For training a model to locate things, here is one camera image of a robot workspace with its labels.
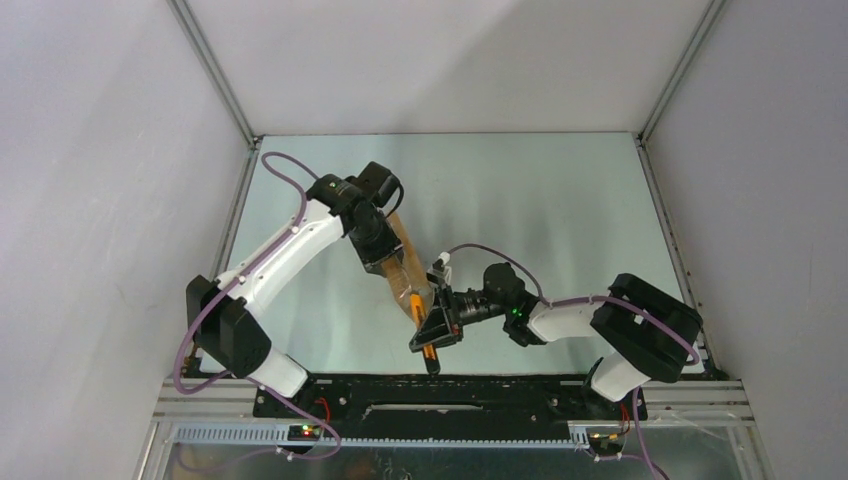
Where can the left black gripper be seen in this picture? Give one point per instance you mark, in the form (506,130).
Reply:
(391,247)

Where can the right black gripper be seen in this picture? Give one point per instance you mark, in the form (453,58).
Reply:
(443,325)

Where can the brown cardboard express box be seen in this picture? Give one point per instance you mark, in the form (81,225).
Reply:
(406,276)

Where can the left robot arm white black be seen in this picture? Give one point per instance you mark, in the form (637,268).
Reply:
(224,313)

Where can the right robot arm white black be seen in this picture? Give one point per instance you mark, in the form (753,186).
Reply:
(652,335)

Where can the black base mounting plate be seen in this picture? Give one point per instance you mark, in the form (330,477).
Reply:
(460,407)

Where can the left controller board with leds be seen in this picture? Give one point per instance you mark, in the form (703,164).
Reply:
(304,433)

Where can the controller board with leds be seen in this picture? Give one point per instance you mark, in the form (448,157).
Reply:
(606,445)
(304,433)

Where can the right controller board with leds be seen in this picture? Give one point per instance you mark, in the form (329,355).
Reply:
(606,445)

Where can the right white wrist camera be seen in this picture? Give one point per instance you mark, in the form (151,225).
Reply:
(440,271)

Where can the left aluminium frame post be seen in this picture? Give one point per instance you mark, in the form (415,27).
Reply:
(203,50)

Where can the aluminium frame post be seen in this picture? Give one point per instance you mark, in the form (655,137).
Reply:
(697,39)
(203,50)

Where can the right aluminium frame post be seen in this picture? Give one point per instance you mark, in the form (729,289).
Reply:
(697,39)

